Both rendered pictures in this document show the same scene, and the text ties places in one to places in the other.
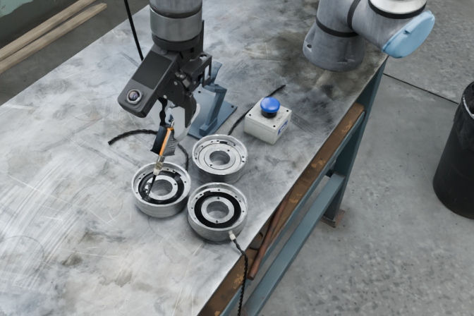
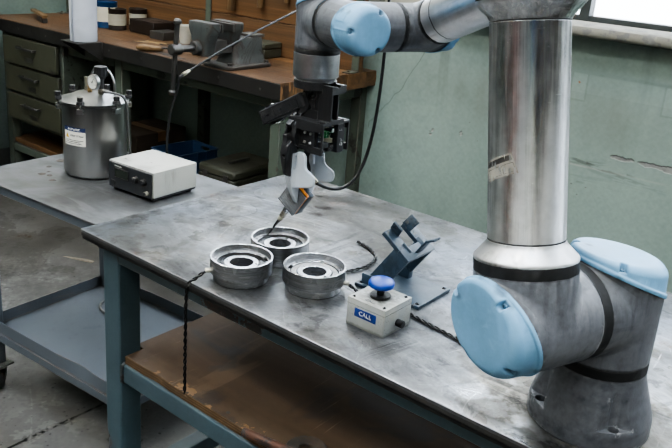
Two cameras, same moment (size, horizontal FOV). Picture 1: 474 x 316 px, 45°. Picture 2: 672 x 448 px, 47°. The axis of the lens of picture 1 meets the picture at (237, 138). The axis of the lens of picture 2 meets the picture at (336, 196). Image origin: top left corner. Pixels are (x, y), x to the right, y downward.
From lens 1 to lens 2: 1.52 m
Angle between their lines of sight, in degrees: 85
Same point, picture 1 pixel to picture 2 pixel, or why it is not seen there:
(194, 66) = (306, 119)
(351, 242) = not seen: outside the picture
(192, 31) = (296, 68)
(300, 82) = not seen: hidden behind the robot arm
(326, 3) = not seen: hidden behind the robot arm
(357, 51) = (555, 397)
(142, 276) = (193, 244)
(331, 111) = (418, 379)
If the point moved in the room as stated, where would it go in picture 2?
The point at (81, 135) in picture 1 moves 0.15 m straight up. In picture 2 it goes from (370, 234) to (376, 161)
